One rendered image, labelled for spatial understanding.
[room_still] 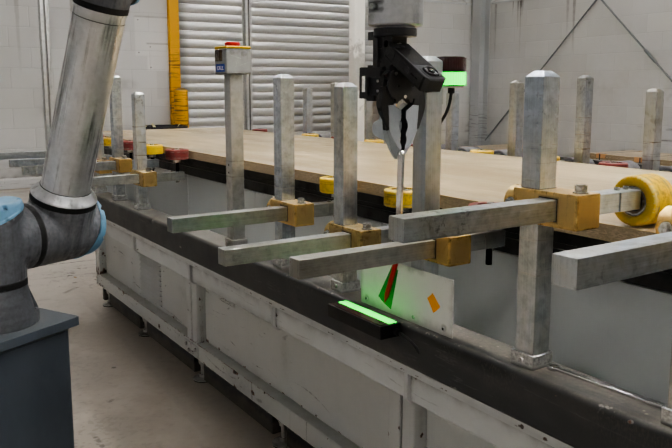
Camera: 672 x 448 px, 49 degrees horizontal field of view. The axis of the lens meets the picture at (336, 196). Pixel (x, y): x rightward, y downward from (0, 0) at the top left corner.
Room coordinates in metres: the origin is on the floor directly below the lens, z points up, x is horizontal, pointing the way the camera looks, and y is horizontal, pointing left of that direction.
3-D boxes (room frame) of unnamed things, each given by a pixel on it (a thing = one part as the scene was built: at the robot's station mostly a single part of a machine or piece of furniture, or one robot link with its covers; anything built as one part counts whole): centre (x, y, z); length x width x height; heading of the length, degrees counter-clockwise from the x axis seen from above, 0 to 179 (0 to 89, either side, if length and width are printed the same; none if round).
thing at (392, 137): (1.22, -0.08, 1.04); 0.06 x 0.03 x 0.09; 34
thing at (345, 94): (1.49, -0.02, 0.89); 0.03 x 0.03 x 0.48; 34
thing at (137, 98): (2.53, 0.67, 0.86); 0.03 x 0.03 x 0.48; 34
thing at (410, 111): (1.24, -0.11, 1.04); 0.06 x 0.03 x 0.09; 34
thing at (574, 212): (1.05, -0.31, 0.95); 0.13 x 0.06 x 0.05; 34
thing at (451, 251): (1.26, -0.17, 0.85); 0.13 x 0.06 x 0.05; 34
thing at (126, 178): (2.45, 0.72, 0.81); 0.43 x 0.03 x 0.04; 124
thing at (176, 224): (1.62, 0.16, 0.83); 0.43 x 0.03 x 0.04; 124
